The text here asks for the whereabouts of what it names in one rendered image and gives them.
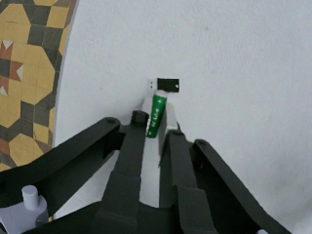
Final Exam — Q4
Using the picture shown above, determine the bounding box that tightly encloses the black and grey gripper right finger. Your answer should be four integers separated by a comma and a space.
158, 102, 292, 234

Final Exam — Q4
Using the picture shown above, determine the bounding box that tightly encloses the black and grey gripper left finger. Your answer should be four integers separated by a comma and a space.
0, 97, 152, 234

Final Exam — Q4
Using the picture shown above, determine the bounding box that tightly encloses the green aa battery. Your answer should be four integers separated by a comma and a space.
146, 90, 169, 138

